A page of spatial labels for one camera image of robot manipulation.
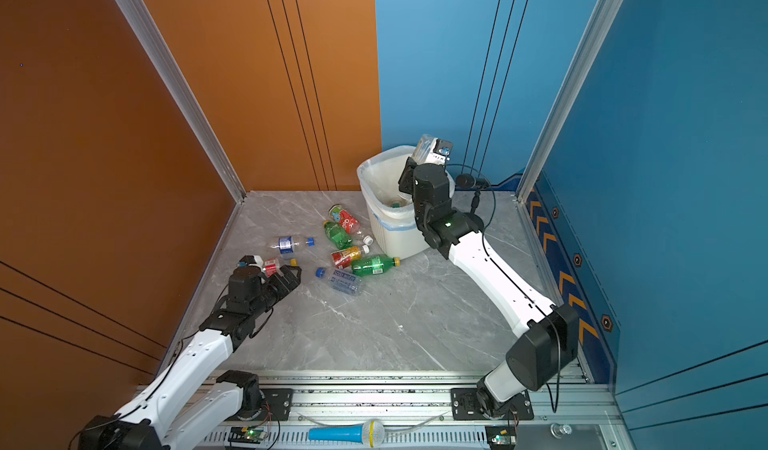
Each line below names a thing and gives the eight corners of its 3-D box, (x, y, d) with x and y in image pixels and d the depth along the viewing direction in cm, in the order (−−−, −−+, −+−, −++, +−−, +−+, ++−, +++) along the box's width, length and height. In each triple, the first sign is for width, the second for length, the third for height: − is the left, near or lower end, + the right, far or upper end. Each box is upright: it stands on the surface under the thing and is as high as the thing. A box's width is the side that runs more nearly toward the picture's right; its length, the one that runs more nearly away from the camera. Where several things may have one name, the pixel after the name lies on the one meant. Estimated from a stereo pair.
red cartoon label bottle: (363, 250, 104) (362, 242, 100) (328, 217, 114) (326, 208, 110) (373, 243, 106) (373, 234, 102) (338, 211, 116) (336, 202, 112)
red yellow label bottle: (335, 270, 98) (334, 264, 95) (332, 258, 101) (330, 252, 98) (372, 260, 100) (371, 253, 97) (368, 248, 103) (367, 242, 100)
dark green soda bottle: (343, 256, 103) (341, 249, 99) (320, 229, 111) (317, 220, 107) (355, 248, 105) (354, 240, 101) (332, 222, 113) (330, 213, 109)
